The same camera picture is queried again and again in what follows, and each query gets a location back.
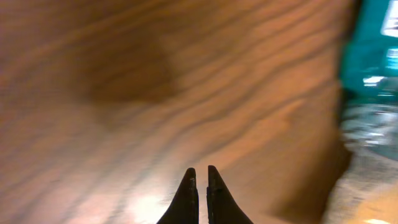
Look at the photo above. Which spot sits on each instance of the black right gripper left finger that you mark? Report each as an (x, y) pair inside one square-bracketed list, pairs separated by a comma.
[(184, 205)]

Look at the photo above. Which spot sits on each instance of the blue mouthwash bottle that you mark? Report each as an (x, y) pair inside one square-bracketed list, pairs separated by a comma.
[(369, 80)]

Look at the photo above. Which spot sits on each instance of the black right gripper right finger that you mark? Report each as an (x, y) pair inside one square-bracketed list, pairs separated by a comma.
[(222, 208)]

